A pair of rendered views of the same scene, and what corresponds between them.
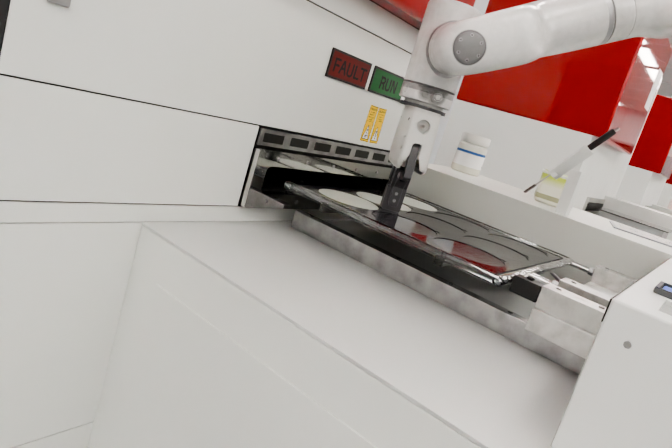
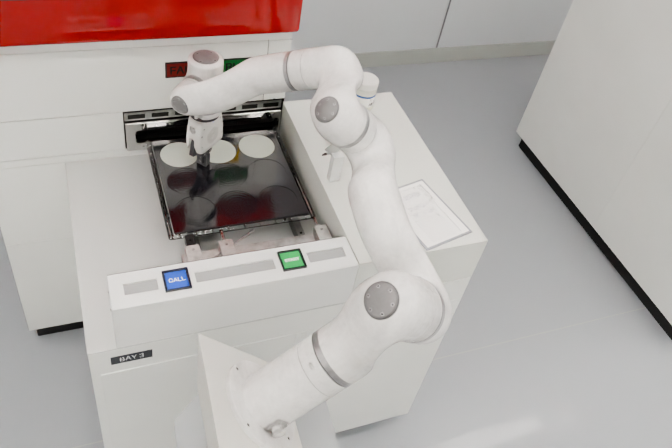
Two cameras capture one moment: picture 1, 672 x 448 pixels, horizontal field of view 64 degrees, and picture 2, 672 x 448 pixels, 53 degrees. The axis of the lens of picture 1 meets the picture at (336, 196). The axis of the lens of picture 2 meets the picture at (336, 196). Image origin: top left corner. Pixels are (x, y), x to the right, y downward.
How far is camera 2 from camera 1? 1.50 m
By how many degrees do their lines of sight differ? 41
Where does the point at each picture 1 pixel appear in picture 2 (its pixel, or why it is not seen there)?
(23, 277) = (14, 186)
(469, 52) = (179, 108)
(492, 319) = not seen: hidden behind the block
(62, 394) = (54, 225)
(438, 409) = (83, 289)
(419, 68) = not seen: hidden behind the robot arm
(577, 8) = (265, 73)
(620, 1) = (291, 72)
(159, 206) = (71, 155)
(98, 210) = (38, 160)
